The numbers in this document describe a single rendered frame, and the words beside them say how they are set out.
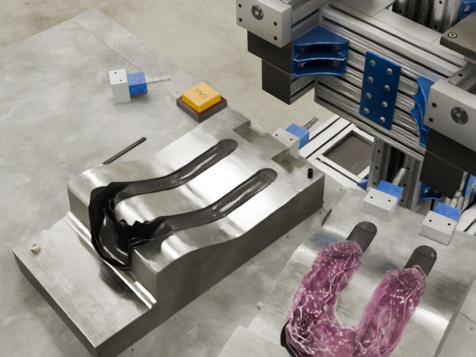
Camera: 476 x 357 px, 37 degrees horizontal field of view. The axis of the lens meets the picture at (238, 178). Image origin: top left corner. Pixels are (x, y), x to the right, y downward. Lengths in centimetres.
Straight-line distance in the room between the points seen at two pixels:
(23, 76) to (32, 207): 42
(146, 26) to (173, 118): 177
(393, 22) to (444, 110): 31
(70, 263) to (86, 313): 11
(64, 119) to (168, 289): 58
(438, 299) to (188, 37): 226
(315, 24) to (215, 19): 171
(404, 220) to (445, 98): 23
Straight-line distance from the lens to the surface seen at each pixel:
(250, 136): 141
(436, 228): 126
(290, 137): 142
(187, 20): 332
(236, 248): 123
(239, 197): 127
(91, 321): 117
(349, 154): 233
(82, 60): 177
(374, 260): 121
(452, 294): 119
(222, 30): 324
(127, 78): 162
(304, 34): 162
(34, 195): 146
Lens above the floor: 182
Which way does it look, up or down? 46 degrees down
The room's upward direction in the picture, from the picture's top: 3 degrees counter-clockwise
